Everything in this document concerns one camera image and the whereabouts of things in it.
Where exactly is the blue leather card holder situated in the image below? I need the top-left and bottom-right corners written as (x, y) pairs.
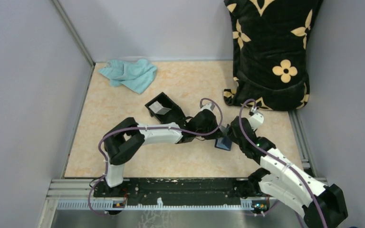
top-left (214, 124), bottom-right (232, 151)

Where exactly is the black plastic card box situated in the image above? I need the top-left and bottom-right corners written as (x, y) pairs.
top-left (144, 92), bottom-right (186, 124)

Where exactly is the grey credit card stack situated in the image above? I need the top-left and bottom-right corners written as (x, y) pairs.
top-left (149, 101), bottom-right (171, 115)

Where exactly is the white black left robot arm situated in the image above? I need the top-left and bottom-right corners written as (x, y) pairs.
top-left (98, 109), bottom-right (224, 197)

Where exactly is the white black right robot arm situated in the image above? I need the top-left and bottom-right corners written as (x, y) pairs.
top-left (227, 116), bottom-right (348, 228)

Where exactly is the light blue cloth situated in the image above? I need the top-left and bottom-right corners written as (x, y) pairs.
top-left (98, 59), bottom-right (157, 94)

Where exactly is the black floral cushion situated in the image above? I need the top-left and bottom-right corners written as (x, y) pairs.
top-left (223, 0), bottom-right (322, 111)

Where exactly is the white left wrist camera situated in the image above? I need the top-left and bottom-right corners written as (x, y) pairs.
top-left (201, 103), bottom-right (215, 112)

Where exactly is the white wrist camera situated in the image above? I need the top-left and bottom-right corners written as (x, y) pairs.
top-left (201, 103), bottom-right (215, 112)
top-left (248, 108), bottom-right (265, 131)

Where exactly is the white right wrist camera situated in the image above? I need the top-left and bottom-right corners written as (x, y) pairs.
top-left (248, 108), bottom-right (265, 131)

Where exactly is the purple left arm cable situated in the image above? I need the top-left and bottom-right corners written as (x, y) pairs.
top-left (87, 97), bottom-right (223, 217)

